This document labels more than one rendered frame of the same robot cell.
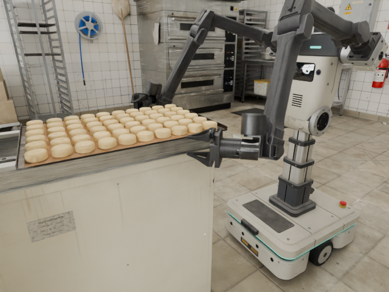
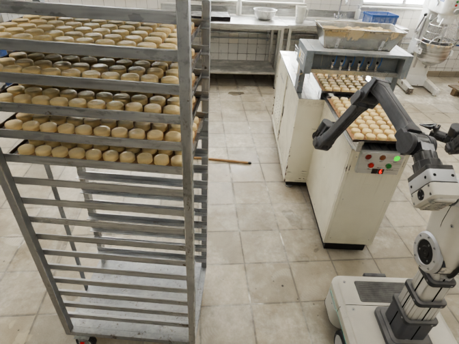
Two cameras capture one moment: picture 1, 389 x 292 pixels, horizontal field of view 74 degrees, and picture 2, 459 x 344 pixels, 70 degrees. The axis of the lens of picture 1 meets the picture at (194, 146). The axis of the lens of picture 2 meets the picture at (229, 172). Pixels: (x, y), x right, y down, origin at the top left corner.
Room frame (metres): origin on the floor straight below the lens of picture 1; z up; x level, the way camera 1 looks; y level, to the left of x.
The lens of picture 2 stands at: (1.01, -1.79, 1.75)
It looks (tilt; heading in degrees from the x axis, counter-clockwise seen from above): 35 degrees down; 119
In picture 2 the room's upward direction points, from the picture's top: 4 degrees clockwise
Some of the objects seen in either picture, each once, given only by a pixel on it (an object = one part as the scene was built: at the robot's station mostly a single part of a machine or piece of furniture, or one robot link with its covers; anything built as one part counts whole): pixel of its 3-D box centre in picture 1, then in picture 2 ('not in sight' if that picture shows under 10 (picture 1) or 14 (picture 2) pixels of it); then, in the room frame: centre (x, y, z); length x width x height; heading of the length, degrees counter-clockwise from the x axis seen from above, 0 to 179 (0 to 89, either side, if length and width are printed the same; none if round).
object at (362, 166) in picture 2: not in sight; (379, 162); (0.99, 0.00, 0.77); 0.24 x 0.04 x 0.14; 30
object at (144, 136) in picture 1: (145, 136); not in sight; (0.74, 0.15, 0.91); 0.05 x 0.05 x 0.02
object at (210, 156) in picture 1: (202, 150); not in sight; (0.69, -0.02, 0.88); 0.09 x 0.07 x 0.07; 76
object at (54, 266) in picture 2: not in sight; (119, 269); (0.21, -1.23, 0.60); 0.64 x 0.03 x 0.03; 27
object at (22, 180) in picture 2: not in sight; (100, 183); (0.21, -1.23, 1.05); 0.64 x 0.03 x 0.03; 27
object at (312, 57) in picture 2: not in sight; (348, 70); (0.56, 0.75, 1.01); 0.72 x 0.33 x 0.34; 30
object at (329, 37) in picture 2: not in sight; (356, 36); (0.56, 0.75, 1.25); 0.56 x 0.29 x 0.14; 30
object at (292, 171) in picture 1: (293, 189); (409, 317); (1.35, -0.60, 0.36); 0.13 x 0.13 x 0.40; 30
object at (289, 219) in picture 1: (289, 207); (398, 330); (1.34, -0.59, 0.24); 0.68 x 0.53 x 0.41; 120
